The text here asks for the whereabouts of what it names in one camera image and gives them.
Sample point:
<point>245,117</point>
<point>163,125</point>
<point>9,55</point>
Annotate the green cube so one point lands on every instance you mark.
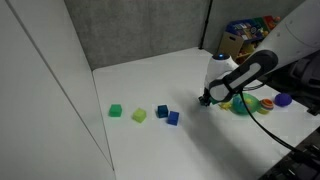
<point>115,110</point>

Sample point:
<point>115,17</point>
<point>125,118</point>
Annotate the brown cardboard box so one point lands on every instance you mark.
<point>229,45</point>

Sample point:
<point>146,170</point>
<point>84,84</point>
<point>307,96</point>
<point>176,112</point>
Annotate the green bowl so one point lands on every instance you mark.
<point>250,105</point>

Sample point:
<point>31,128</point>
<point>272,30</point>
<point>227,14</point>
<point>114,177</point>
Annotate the dark blue cube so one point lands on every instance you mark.
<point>162,111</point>

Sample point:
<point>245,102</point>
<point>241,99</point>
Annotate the yellow star toy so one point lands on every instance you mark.
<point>225,105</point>

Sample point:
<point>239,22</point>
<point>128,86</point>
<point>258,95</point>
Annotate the lime cube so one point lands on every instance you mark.
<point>139,115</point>

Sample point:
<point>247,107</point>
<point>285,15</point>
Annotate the purple ball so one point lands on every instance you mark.
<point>283,99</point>

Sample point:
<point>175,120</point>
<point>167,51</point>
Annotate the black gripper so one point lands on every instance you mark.
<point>207,97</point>

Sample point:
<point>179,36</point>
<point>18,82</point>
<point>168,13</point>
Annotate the black stand pole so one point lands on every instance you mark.
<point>206,23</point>

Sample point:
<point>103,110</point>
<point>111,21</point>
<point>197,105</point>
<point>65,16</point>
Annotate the colourful toy box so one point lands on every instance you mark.
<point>251,28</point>

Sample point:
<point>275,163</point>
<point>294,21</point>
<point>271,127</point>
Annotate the bright blue cube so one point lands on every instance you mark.
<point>173,118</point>

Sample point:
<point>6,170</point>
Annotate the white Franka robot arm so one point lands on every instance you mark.
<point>293,36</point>

